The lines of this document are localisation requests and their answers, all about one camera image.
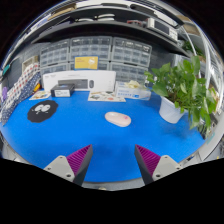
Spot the white keyboard box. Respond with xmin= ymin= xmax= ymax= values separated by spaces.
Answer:
xmin=42 ymin=70 xmax=117 ymax=93

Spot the yellow blue box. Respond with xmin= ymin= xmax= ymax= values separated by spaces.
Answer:
xmin=74 ymin=55 xmax=100 ymax=71

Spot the pink computer mouse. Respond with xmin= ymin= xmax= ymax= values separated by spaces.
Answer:
xmin=104 ymin=111 xmax=132 ymax=128

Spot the red white plaid cloth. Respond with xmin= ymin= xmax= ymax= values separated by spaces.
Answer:
xmin=5 ymin=63 xmax=41 ymax=103

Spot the grey wall shelf unit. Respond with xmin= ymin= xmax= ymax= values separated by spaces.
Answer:
xmin=3 ymin=1 xmax=209 ymax=61

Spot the green plant in white pot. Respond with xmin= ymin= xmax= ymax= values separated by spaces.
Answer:
xmin=143 ymin=54 xmax=218 ymax=134

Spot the black scalloped mouse pad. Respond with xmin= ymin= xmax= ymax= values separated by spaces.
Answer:
xmin=27 ymin=99 xmax=59 ymax=124

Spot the small black box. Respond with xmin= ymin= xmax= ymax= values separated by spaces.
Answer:
xmin=50 ymin=83 xmax=76 ymax=98

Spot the white blue glove box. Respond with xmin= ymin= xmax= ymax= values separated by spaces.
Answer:
xmin=114 ymin=80 xmax=152 ymax=101

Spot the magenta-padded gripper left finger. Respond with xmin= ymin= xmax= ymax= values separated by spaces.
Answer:
xmin=43 ymin=144 xmax=94 ymax=187

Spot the navy polka dot cloth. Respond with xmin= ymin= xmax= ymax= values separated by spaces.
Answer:
xmin=1 ymin=73 xmax=43 ymax=126

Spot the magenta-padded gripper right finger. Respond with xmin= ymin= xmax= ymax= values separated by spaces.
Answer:
xmin=134 ymin=144 xmax=184 ymax=186

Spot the beige open box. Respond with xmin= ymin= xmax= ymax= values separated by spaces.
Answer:
xmin=21 ymin=55 xmax=41 ymax=73

